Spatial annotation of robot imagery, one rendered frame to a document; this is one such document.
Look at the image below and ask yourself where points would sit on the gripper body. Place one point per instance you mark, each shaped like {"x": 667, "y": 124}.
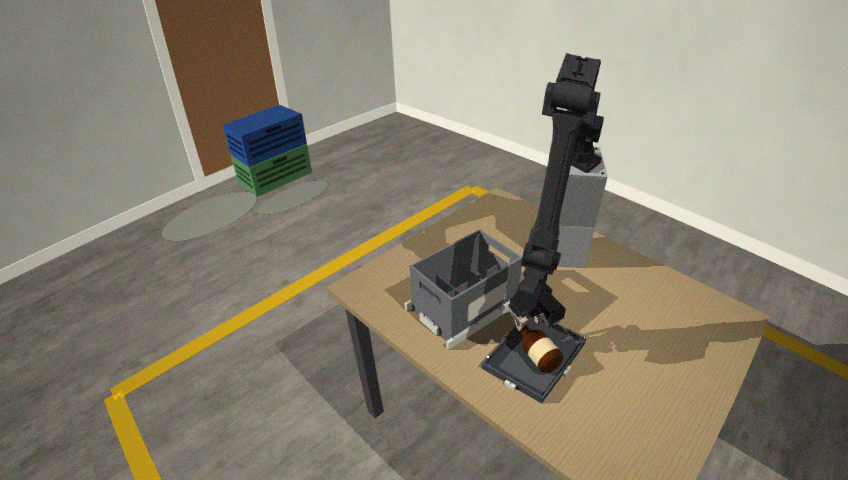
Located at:
{"x": 521, "y": 313}

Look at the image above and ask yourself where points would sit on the grey divided crate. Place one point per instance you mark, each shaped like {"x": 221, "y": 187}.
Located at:
{"x": 469, "y": 281}

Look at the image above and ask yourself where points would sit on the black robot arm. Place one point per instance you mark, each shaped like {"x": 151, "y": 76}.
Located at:
{"x": 574, "y": 90}

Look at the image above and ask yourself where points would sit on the brown bottle with beige label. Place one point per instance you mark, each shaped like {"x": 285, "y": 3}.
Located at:
{"x": 542, "y": 351}

